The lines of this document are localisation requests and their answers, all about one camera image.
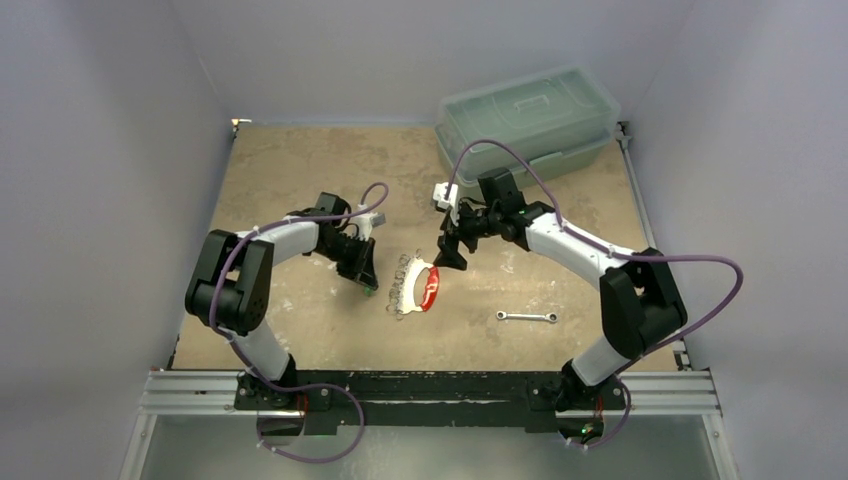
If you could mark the clear plastic storage bin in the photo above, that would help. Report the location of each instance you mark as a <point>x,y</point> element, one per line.
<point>558,120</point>

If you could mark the aluminium frame rail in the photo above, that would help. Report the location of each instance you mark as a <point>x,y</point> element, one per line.
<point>187,428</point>

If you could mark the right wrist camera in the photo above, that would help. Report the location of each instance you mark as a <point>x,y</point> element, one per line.
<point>445,198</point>

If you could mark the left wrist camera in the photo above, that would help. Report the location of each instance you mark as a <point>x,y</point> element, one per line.
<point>366,223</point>

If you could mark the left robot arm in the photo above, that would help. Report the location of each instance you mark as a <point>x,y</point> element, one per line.
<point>229,290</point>

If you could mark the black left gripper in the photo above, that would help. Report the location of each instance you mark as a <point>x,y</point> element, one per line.
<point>359,268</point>

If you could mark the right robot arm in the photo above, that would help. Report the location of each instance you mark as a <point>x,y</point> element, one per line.
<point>640,302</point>

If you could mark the silver combination wrench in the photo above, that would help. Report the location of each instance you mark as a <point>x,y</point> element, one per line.
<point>546,318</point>

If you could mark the steel key organizer red handle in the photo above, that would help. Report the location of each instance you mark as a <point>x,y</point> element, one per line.
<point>415,287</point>

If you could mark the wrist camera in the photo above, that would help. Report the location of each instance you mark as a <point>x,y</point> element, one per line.
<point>445,198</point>
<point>366,223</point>

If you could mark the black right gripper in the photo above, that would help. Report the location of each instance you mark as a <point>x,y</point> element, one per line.
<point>457,232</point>

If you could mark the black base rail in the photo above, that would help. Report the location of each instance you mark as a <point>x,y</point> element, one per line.
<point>534,401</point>

